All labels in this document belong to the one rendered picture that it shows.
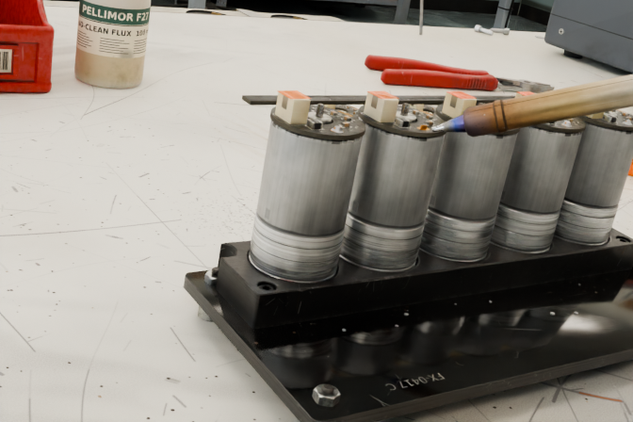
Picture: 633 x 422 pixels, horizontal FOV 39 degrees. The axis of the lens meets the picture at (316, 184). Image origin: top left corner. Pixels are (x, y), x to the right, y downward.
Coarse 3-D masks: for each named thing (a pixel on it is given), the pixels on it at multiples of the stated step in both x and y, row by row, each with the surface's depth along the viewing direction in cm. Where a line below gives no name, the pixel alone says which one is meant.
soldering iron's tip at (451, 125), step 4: (460, 116) 24; (452, 120) 24; (456, 120) 24; (460, 120) 24; (440, 124) 24; (444, 124) 24; (448, 124) 24; (452, 124) 24; (456, 124) 24; (460, 124) 24; (432, 128) 24; (436, 128) 24; (440, 128) 24; (444, 128) 24; (448, 128) 24; (452, 128) 24; (456, 128) 24; (460, 128) 24; (464, 128) 24; (460, 132) 24; (464, 132) 24
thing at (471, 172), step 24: (456, 144) 26; (480, 144) 26; (504, 144) 26; (456, 168) 26; (480, 168) 26; (504, 168) 26; (432, 192) 27; (456, 192) 26; (480, 192) 26; (432, 216) 27; (456, 216) 26; (480, 216) 26; (432, 240) 27; (456, 240) 27; (480, 240) 27
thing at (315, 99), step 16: (256, 96) 24; (272, 96) 25; (320, 96) 26; (336, 96) 26; (352, 96) 26; (400, 96) 27; (416, 96) 27; (432, 96) 28; (480, 96) 29; (496, 96) 29; (512, 96) 30
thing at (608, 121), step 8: (616, 112) 30; (624, 112) 30; (584, 120) 29; (592, 120) 29; (600, 120) 29; (608, 120) 29; (616, 120) 29; (624, 120) 29; (632, 120) 29; (616, 128) 28; (624, 128) 28; (632, 128) 29
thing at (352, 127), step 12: (312, 108) 24; (324, 108) 24; (276, 120) 23; (312, 120) 23; (336, 120) 24; (348, 120) 24; (360, 120) 24; (300, 132) 22; (312, 132) 22; (324, 132) 22; (348, 132) 23; (360, 132) 23
